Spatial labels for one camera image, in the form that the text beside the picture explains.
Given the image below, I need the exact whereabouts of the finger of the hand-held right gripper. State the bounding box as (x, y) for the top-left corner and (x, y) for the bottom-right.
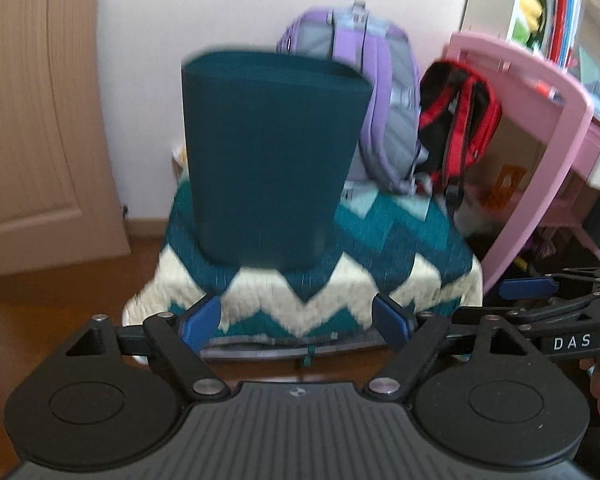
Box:
(499, 266), (600, 301)
(451, 291), (600, 335)

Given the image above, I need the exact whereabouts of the orange package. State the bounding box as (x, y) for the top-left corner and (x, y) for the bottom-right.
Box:
(484, 164), (525, 212)

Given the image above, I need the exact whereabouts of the red black backpack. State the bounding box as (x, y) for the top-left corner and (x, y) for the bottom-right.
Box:
(417, 59), (504, 212)

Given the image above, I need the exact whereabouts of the dark teal trash bin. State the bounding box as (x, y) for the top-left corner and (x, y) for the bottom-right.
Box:
(181, 46), (374, 272)

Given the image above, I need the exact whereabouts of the green yellow plush toy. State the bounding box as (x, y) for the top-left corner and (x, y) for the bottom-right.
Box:
(511, 0), (544, 52)

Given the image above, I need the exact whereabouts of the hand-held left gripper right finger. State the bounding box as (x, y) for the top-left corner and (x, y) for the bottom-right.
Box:
(365, 294), (546, 402)

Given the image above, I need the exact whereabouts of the beige wooden door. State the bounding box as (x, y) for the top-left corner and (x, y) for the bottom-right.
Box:
(0, 0), (132, 281)

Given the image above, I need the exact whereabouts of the pink desk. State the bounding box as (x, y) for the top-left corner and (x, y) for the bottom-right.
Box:
(442, 31), (600, 297)

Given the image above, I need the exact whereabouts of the purple grey backpack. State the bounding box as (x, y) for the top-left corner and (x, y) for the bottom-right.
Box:
(276, 1), (431, 197)

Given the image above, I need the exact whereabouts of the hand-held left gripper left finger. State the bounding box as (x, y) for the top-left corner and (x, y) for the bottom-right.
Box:
(60, 294), (231, 402)

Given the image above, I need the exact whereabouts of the teal cream zigzag quilt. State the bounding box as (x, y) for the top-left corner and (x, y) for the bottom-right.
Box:
(121, 180), (484, 357)

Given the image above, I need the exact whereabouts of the row of colourful books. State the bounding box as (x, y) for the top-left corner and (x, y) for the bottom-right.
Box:
(522, 0), (586, 72)

